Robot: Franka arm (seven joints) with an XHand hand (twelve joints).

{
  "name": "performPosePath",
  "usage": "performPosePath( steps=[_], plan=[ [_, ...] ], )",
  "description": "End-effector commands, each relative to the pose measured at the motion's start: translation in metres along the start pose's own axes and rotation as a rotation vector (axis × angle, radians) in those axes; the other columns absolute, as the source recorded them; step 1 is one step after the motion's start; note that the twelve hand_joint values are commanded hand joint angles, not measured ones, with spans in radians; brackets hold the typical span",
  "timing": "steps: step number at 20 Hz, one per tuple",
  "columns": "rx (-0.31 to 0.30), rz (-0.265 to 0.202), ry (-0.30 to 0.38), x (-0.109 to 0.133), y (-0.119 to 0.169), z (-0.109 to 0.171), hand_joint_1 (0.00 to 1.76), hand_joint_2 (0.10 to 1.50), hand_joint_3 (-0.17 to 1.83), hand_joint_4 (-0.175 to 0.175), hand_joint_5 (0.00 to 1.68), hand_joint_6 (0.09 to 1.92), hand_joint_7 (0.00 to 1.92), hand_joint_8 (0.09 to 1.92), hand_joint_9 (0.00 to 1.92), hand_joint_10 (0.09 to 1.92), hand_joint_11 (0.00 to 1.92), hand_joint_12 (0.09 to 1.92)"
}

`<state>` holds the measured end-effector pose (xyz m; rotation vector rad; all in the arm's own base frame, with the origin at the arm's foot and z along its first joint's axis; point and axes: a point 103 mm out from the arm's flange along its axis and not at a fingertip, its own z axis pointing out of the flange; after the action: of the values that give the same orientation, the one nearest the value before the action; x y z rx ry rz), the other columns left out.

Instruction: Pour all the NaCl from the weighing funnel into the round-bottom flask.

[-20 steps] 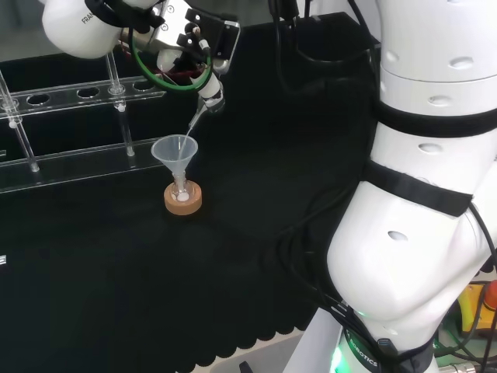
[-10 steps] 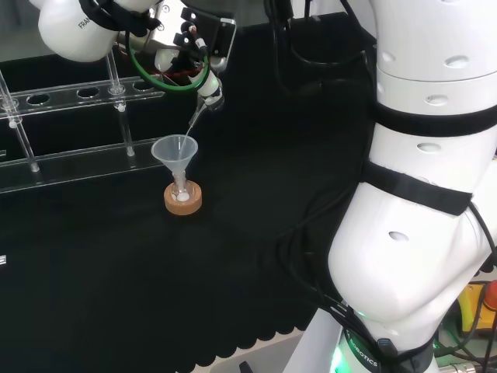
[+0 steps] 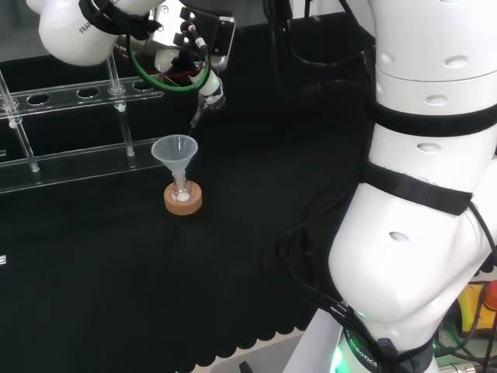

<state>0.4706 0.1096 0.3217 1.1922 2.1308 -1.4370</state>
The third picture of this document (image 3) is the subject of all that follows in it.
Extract glass round-bottom flask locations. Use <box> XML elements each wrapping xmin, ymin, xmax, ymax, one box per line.
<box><xmin>171</xmin><ymin>174</ymin><xmax>193</xmax><ymax>204</ymax></box>

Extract green cable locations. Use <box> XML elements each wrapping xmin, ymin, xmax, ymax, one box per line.
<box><xmin>128</xmin><ymin>34</ymin><xmax>213</xmax><ymax>95</ymax></box>

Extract translucent plastic funnel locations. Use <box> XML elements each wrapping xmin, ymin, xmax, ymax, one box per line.
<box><xmin>150</xmin><ymin>134</ymin><xmax>200</xmax><ymax>184</ymax></box>

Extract clear acrylic funnel stand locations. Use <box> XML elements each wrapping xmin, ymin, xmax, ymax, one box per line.
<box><xmin>0</xmin><ymin>50</ymin><xmax>166</xmax><ymax>195</ymax></box>

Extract black cloth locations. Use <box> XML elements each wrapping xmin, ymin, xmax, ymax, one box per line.
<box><xmin>0</xmin><ymin>11</ymin><xmax>378</xmax><ymax>368</ymax></box>

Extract cork ring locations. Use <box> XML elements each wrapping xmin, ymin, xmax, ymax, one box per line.
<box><xmin>163</xmin><ymin>181</ymin><xmax>203</xmax><ymax>216</ymax></box>

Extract black cable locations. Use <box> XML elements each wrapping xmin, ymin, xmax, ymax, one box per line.
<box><xmin>263</xmin><ymin>0</ymin><xmax>376</xmax><ymax>68</ymax></box>

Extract yellow stop button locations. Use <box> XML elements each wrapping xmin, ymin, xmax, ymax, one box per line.
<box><xmin>457</xmin><ymin>278</ymin><xmax>497</xmax><ymax>340</ymax></box>

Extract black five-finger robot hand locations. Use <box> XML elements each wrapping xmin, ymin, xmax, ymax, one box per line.
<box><xmin>155</xmin><ymin>47</ymin><xmax>228</xmax><ymax>113</ymax></box>

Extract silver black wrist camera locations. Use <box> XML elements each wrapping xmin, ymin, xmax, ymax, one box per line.
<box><xmin>210</xmin><ymin>16</ymin><xmax>237</xmax><ymax>72</ymax></box>

